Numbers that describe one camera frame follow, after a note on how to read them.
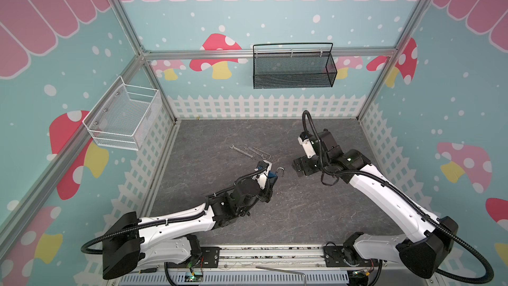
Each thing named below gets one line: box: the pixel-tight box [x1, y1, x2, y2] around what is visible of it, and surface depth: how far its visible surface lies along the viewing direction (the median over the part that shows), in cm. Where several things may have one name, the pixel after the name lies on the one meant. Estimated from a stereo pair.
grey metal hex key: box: [255, 266, 307, 286], surface depth 73 cm
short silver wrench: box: [248, 146, 272, 159], surface depth 105 cm
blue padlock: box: [267, 166, 286, 179], surface depth 75 cm
